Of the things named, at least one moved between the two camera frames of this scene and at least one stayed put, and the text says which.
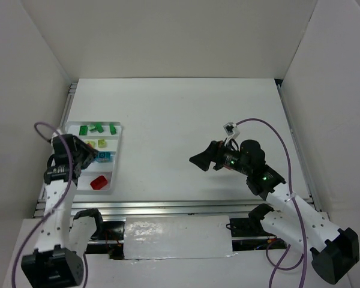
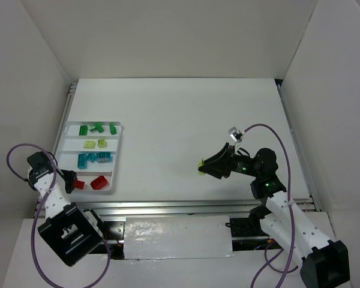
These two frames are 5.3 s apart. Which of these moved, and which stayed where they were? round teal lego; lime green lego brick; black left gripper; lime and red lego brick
Moved: black left gripper
Stayed: lime and red lego brick; lime green lego brick; round teal lego
